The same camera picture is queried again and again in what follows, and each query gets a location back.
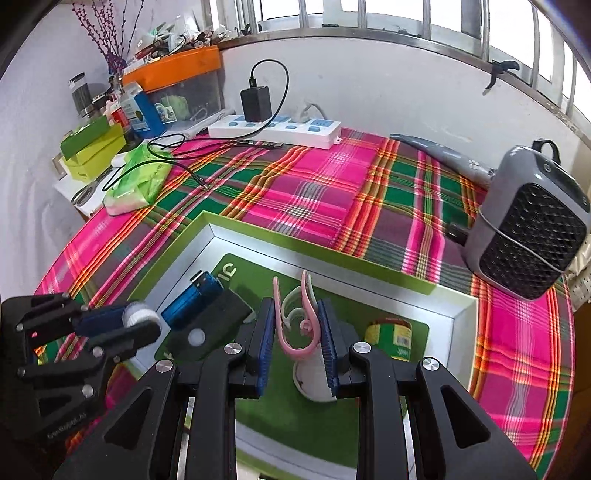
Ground metal scissors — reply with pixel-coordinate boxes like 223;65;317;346
71;178;112;206

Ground silver metal case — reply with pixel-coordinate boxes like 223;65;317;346
122;302;162;330

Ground blue transparent gadget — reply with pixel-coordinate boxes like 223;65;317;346
161;271;227;330

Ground black gadget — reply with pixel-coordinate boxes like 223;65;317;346
166;291;252;365

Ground metal window bars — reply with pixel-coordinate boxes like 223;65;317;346
203;0;591;121

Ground pink clip with round pad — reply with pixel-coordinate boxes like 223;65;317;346
272;270;339;403

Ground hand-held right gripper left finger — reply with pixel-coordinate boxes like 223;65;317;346
53;296;278;480

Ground grey floral handle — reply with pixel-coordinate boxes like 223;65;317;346
390;133;497;188

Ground blue carton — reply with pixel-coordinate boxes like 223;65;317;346
117;83;164;139

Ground black window hook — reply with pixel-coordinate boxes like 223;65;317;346
484;59;522;95

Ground white side table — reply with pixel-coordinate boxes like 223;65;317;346
53;152;121;217

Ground purple flower branches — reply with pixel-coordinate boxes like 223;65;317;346
69;0;146;77

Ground dark jar with metal lid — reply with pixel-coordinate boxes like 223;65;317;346
69;71;95;118

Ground green tissue pack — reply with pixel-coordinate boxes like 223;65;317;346
102;143;175;217

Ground pink plaid tablecloth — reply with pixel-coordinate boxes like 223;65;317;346
32;127;575;480

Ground grey portable heater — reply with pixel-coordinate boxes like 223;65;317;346
462;138;591;302

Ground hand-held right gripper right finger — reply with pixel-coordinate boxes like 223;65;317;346
318;298;539;480

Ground clear container with orange lid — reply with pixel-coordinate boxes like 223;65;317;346
121;45;225;134

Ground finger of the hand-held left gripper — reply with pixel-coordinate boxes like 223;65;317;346
71;304;134;339
88;318;162;366

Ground brown bottle with red cap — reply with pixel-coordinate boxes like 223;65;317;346
365;316;414;363

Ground pile of small sundries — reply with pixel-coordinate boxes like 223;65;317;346
127;14;222;61

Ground dark green box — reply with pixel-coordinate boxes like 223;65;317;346
60;115;112;160

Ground white power strip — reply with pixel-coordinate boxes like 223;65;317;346
208;113;342;151

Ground black charger adapter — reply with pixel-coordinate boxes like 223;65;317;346
240;85;273;123

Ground black heater plug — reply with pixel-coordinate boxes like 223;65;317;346
445;222;472;244

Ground green cardboard box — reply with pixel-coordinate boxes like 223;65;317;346
124;210;478;480

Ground yellow-green box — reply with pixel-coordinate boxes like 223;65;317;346
62;124;127;183

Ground black charger cable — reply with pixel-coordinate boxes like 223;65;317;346
99;59;289;192

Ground white plug with cable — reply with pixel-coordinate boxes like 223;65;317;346
288;104;324;123

